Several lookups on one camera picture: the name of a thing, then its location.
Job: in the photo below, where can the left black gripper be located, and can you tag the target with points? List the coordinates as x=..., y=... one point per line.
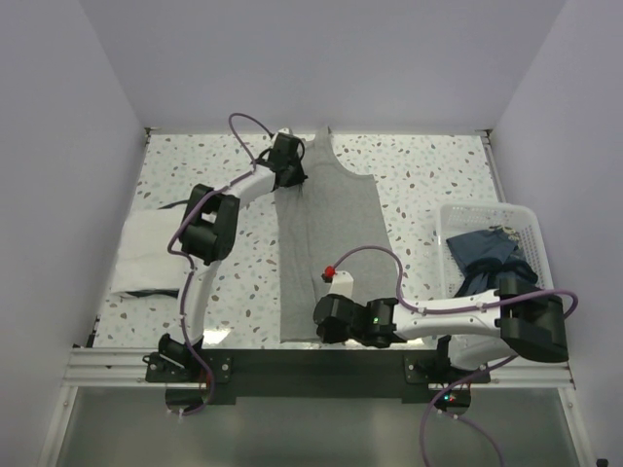
x=300, y=177

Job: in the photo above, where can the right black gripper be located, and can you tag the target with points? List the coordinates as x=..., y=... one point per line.
x=327, y=336

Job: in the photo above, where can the grey tank top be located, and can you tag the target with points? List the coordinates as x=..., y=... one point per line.
x=334, y=212

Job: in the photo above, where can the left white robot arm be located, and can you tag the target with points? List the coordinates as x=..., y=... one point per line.
x=207, y=234

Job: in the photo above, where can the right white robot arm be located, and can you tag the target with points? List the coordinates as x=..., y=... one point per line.
x=513, y=319

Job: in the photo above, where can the dark blue tank tops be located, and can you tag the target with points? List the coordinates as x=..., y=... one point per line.
x=485, y=257

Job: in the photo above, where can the white folded tank top stack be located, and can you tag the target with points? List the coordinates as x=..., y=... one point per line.
x=143, y=266

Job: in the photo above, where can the white plastic basket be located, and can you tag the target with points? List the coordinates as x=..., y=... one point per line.
x=463, y=217

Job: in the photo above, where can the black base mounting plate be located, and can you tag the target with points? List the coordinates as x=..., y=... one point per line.
x=304, y=374

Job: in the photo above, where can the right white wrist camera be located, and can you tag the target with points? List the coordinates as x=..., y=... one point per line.
x=340, y=282

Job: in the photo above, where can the aluminium front rail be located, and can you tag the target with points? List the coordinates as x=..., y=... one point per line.
x=106, y=367

